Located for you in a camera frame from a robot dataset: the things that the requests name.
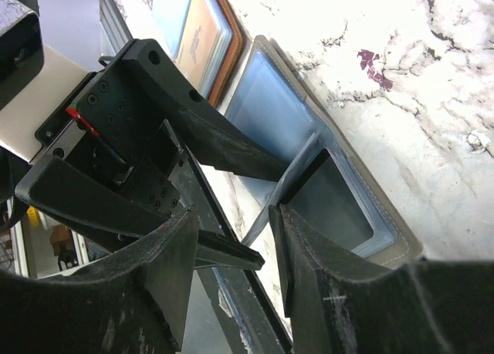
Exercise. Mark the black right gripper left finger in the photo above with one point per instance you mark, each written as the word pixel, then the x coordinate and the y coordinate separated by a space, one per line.
pixel 132 301

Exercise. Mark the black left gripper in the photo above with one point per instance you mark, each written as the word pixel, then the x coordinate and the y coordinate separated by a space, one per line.
pixel 113 183

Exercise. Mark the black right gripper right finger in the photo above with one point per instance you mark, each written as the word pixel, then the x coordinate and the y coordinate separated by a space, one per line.
pixel 338 302

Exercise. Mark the grey card holder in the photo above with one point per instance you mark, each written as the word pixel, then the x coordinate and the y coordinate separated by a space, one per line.
pixel 342 200

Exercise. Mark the gold VIP card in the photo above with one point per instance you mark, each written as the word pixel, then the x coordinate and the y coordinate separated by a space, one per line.
pixel 204 44

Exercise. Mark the brown open card holder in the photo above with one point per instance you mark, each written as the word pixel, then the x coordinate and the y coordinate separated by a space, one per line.
pixel 170 16

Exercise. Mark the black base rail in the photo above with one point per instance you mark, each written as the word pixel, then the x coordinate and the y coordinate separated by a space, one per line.
pixel 229 310

